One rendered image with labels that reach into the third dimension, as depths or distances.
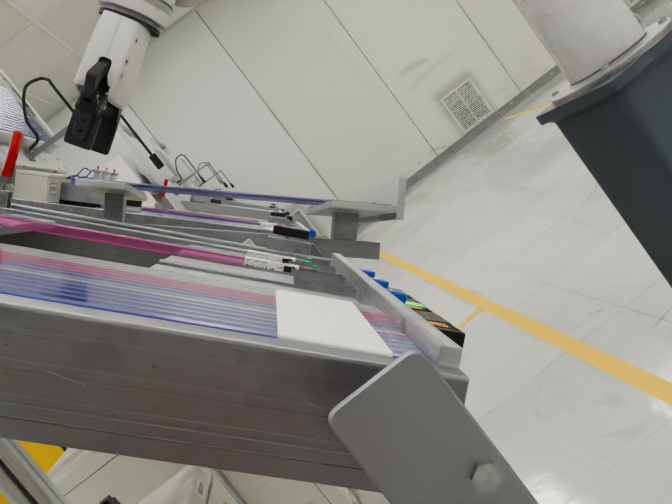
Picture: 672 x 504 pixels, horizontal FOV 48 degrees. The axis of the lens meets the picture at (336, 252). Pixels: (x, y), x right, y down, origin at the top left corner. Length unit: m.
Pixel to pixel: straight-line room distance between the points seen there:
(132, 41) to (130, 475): 1.24
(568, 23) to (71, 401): 0.89
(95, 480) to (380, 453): 1.66
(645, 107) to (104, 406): 0.87
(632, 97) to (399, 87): 7.62
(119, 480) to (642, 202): 1.35
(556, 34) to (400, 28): 7.67
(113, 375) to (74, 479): 1.61
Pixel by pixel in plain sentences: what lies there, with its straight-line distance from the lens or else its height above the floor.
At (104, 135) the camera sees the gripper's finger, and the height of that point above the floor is 1.03.
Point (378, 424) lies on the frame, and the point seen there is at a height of 0.74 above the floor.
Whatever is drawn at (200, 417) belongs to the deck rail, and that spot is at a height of 0.78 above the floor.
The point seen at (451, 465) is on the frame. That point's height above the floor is 0.71.
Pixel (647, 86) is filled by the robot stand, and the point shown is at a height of 0.66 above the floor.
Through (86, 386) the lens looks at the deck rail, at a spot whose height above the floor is 0.83.
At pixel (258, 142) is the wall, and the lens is 8.46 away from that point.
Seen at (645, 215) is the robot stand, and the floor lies 0.49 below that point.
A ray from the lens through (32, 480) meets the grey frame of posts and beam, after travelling 1.16.
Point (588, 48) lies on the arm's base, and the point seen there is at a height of 0.74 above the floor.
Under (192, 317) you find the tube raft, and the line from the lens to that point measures 0.40.
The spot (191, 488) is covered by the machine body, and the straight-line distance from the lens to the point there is 1.00.
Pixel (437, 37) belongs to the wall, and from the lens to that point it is 8.83.
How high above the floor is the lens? 0.84
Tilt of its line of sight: 6 degrees down
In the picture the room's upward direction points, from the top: 37 degrees counter-clockwise
